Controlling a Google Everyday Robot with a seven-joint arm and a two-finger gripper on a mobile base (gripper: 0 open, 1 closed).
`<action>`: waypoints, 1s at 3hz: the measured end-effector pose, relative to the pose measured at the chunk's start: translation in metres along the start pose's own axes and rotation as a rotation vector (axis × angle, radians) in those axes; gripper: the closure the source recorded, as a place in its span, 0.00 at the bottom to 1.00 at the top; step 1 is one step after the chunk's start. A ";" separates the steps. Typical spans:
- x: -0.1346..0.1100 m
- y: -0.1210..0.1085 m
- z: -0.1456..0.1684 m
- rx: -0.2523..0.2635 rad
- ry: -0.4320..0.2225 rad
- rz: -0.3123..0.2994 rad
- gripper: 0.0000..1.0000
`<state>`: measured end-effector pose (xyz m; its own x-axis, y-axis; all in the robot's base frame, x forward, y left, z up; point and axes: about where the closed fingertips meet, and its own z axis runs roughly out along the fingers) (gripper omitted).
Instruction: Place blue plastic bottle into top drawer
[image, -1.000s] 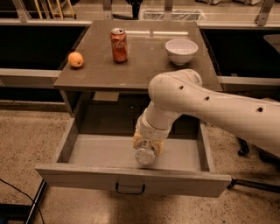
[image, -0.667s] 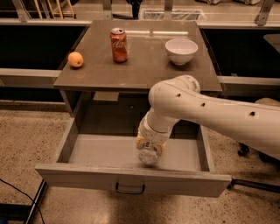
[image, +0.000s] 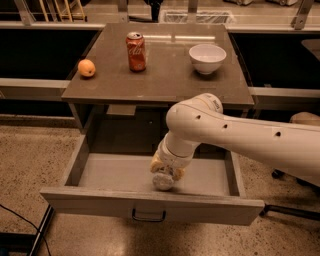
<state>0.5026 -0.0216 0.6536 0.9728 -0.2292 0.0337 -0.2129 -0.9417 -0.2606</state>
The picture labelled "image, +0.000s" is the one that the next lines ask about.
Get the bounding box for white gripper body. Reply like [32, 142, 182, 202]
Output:
[157, 139, 194, 169]

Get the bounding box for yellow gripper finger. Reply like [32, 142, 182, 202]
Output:
[150, 153, 164, 173]
[173, 168, 185, 181]

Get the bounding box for clear plastic water bottle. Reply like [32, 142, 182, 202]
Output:
[152, 169, 174, 191]

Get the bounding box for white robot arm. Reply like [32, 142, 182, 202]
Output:
[150, 93, 320, 191]

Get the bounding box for open grey top drawer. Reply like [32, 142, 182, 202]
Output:
[40, 135, 264, 225]

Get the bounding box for black rolling chair base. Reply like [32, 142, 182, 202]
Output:
[260, 169, 320, 221]

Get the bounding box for white ceramic bowl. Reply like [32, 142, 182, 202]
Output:
[189, 44, 227, 75]

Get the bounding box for orange fruit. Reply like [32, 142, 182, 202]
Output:
[78, 59, 96, 77]

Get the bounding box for red soda can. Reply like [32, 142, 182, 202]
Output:
[126, 32, 146, 72]

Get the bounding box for black drawer handle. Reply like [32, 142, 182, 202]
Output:
[131, 208, 167, 223]

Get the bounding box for black floor cable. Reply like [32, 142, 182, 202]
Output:
[0, 203, 53, 256]

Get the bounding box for black floor rail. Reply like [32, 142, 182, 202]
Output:
[0, 204, 55, 256]

